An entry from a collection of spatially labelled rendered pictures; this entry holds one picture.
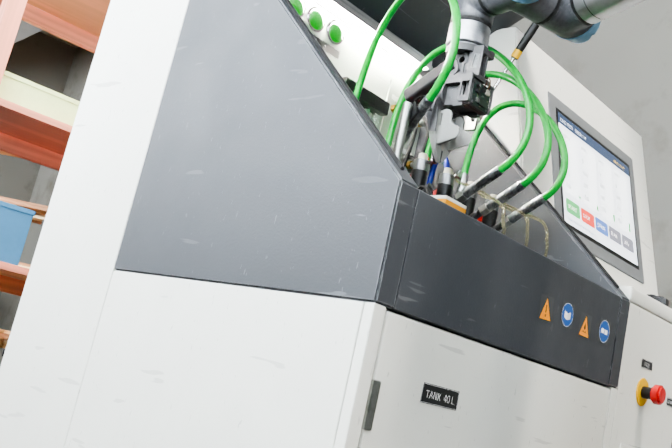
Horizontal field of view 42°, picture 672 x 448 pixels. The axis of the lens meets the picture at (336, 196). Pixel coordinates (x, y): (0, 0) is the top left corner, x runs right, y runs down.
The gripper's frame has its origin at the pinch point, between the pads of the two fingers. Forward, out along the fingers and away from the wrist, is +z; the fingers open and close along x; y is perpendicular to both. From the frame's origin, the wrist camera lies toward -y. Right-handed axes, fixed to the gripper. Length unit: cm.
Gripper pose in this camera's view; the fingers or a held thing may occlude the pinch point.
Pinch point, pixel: (436, 156)
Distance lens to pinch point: 154.6
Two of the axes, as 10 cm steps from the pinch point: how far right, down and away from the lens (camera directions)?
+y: 7.3, 0.0, -6.8
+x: 6.5, 3.0, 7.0
